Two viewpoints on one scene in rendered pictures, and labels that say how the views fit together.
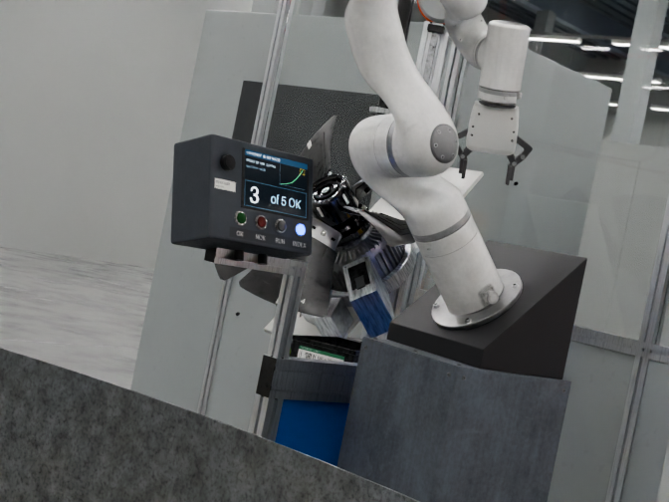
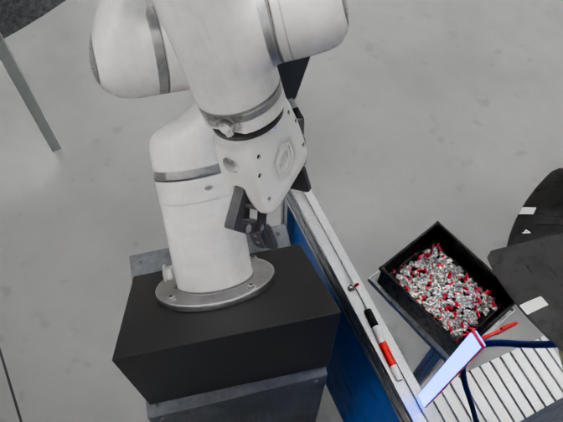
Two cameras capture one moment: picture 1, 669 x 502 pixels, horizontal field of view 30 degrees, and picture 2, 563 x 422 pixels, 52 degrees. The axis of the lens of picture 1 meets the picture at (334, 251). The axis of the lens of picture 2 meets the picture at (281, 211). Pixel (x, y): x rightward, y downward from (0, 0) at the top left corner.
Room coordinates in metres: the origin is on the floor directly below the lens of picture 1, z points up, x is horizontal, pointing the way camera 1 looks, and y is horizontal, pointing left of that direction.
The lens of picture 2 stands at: (2.71, -0.60, 1.88)
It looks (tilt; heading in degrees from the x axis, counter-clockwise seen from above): 59 degrees down; 112
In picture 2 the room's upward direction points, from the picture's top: straight up
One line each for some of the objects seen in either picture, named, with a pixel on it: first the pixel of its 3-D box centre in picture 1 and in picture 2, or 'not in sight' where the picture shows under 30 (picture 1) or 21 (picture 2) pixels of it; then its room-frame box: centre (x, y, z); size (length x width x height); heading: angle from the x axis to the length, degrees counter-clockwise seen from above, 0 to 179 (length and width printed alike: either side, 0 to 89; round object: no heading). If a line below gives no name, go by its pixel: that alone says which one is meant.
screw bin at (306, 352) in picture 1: (342, 358); (445, 289); (2.84, -0.07, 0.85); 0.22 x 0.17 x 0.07; 151
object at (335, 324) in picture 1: (333, 318); not in sight; (3.12, -0.03, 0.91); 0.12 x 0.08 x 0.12; 135
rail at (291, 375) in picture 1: (414, 387); (384, 358); (2.77, -0.23, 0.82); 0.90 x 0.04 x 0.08; 135
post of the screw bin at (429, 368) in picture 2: not in sight; (420, 375); (2.89, -0.10, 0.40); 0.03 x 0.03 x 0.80; 60
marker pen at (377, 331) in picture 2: not in sight; (383, 343); (2.76, -0.23, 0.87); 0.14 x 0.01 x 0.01; 131
